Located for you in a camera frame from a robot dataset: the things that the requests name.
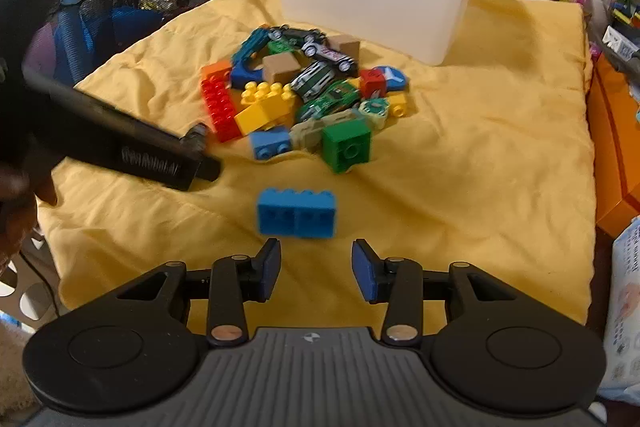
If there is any white pink toy car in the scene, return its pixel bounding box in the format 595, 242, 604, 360
301, 39, 358, 75

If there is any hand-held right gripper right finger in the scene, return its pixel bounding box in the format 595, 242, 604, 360
351, 238, 531, 349

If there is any small red toy block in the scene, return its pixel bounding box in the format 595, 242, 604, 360
359, 68, 386, 100

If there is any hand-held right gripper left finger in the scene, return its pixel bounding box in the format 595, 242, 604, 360
97, 238, 282, 349

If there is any green toy block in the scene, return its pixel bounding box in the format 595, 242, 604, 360
321, 119, 373, 174

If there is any blue curved toy block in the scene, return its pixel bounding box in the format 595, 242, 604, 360
230, 59, 266, 90

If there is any pale green round toy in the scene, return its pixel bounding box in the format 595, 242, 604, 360
357, 99, 390, 131

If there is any small blue toy block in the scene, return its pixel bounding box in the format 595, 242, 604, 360
249, 128, 293, 161

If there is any black toy car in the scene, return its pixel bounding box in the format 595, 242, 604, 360
267, 25, 326, 50

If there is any small yellow toy block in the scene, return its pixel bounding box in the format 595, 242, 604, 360
385, 93, 408, 118

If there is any blue round airplane sign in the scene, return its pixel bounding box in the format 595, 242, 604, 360
372, 66, 408, 90

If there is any wooden cube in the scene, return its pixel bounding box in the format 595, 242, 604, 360
262, 53, 301, 85
327, 34, 361, 62

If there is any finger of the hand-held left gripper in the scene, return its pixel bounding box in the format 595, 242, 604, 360
75, 93, 222, 182

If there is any white lattice basket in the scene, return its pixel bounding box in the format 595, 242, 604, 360
0, 234, 57, 323

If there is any long yellow toy block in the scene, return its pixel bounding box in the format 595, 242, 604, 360
235, 82, 298, 136

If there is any orange cardboard box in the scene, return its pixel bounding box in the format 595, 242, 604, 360
586, 54, 640, 239

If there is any orange toy block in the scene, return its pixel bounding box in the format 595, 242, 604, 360
201, 61, 233, 82

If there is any long red toy block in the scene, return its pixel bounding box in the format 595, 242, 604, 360
201, 77, 243, 142

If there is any teal toy car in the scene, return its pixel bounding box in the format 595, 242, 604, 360
234, 27, 273, 62

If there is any white wet wipes pack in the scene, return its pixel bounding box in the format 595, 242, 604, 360
599, 216, 640, 405

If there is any cream toy piece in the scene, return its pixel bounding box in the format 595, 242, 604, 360
290, 119, 326, 152

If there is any long blue toy block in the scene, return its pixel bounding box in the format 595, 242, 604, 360
257, 188, 337, 239

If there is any yellow blanket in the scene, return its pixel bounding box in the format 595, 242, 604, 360
37, 0, 596, 328

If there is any person's left hand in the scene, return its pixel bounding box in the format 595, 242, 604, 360
0, 166, 59, 269

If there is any green white striped toy car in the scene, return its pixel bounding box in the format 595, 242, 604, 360
290, 61, 337, 100

